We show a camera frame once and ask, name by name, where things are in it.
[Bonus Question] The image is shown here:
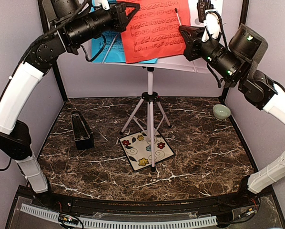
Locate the grey slotted cable duct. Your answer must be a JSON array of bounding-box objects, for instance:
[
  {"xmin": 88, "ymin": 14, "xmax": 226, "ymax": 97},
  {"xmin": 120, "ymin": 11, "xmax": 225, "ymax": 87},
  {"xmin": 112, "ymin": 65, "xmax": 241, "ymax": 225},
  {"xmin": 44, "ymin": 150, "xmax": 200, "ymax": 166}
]
[{"xmin": 20, "ymin": 204, "xmax": 217, "ymax": 229}]

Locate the red sheet music paper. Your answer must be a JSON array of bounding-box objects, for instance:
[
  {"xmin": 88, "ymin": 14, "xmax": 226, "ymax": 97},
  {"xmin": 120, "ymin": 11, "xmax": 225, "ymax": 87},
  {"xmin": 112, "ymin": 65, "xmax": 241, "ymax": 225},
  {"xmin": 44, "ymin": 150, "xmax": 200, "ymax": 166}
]
[{"xmin": 121, "ymin": 0, "xmax": 190, "ymax": 63}]

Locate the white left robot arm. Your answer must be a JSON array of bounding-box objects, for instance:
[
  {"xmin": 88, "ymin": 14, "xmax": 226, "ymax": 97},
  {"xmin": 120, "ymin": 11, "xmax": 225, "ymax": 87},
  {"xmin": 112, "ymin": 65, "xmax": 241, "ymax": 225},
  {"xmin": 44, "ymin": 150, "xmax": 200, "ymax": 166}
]
[{"xmin": 0, "ymin": 0, "xmax": 140, "ymax": 208}]

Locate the blue sheet music paper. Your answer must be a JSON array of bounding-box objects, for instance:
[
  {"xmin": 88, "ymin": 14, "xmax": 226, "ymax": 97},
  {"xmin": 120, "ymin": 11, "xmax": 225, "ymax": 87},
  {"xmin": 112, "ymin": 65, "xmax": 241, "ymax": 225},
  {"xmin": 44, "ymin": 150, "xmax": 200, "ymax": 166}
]
[{"xmin": 91, "ymin": 7, "xmax": 158, "ymax": 64}]

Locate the black metronome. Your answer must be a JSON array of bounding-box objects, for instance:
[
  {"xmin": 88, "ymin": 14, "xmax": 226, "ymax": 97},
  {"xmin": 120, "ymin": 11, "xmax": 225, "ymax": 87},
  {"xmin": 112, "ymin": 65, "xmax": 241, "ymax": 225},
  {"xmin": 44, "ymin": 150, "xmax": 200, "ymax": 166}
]
[{"xmin": 71, "ymin": 110, "xmax": 94, "ymax": 150}]

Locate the white perforated music stand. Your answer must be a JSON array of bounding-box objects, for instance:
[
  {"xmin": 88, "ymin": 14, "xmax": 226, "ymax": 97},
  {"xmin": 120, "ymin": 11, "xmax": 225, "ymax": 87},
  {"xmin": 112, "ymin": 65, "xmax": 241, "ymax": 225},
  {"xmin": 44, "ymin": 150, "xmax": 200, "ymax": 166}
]
[{"xmin": 90, "ymin": 0, "xmax": 224, "ymax": 172}]

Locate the pale green ceramic bowl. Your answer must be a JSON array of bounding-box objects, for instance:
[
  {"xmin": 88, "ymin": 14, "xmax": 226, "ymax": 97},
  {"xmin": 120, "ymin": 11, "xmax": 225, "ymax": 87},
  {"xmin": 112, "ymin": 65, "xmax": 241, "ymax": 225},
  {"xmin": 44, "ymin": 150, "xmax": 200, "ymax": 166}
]
[{"xmin": 213, "ymin": 104, "xmax": 231, "ymax": 120}]

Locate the floral square ceramic plate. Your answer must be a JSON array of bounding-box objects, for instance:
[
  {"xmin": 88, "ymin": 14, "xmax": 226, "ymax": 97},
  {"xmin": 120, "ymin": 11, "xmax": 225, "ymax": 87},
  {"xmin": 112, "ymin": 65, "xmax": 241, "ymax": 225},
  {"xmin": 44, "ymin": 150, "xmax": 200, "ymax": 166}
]
[{"xmin": 119, "ymin": 131, "xmax": 175, "ymax": 171}]

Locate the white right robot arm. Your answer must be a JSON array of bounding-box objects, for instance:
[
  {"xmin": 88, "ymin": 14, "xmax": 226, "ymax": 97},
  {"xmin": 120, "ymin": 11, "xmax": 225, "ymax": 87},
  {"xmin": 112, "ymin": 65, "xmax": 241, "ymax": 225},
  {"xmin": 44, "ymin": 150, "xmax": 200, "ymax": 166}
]
[{"xmin": 179, "ymin": 24, "xmax": 285, "ymax": 207}]

